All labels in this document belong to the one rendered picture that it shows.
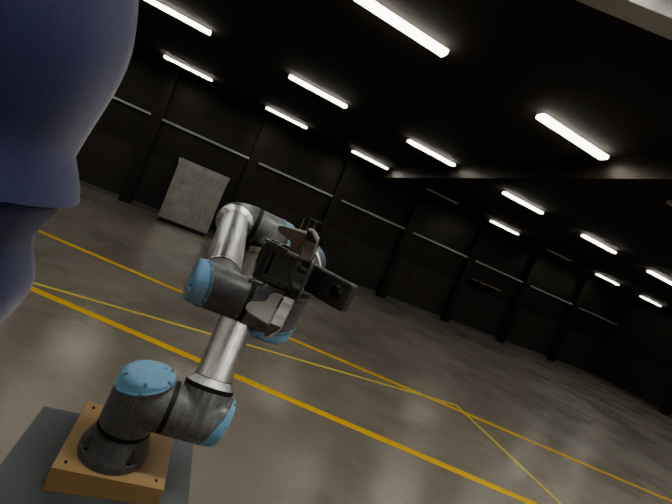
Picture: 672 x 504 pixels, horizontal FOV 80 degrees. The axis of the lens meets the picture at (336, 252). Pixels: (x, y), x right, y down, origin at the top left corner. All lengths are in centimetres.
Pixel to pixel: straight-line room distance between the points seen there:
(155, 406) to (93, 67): 104
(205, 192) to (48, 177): 1138
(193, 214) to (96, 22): 1145
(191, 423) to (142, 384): 18
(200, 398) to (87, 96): 103
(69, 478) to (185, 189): 1065
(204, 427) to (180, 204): 1065
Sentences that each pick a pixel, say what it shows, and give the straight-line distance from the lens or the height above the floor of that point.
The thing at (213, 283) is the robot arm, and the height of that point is 148.
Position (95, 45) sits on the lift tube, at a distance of 35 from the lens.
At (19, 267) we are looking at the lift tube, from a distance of 40.
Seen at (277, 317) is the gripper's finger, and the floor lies 152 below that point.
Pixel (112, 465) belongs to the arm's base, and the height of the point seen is 84.
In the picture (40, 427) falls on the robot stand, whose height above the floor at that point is 75.
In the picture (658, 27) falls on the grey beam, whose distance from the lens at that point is 259.
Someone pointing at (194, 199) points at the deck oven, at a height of 88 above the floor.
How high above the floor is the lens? 167
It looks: 3 degrees down
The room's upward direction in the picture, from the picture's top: 23 degrees clockwise
